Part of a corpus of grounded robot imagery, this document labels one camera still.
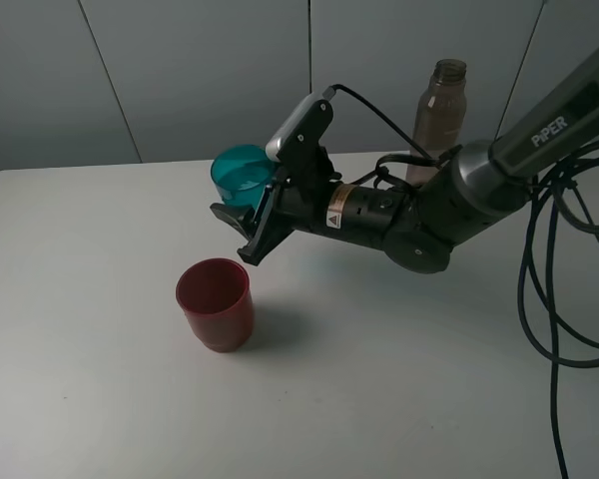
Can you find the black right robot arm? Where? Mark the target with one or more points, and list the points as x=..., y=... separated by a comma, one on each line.
x=416, y=208

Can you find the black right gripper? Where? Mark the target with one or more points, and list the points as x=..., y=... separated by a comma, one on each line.
x=281, y=210

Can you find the teal translucent plastic cup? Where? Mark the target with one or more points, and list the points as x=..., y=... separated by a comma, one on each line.
x=241, y=174

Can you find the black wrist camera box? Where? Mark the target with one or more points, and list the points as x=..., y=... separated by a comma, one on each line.
x=295, y=145

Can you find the brown translucent water bottle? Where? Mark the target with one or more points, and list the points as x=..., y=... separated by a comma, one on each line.
x=441, y=108

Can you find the red plastic cup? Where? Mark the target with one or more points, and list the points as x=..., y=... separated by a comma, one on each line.
x=215, y=297

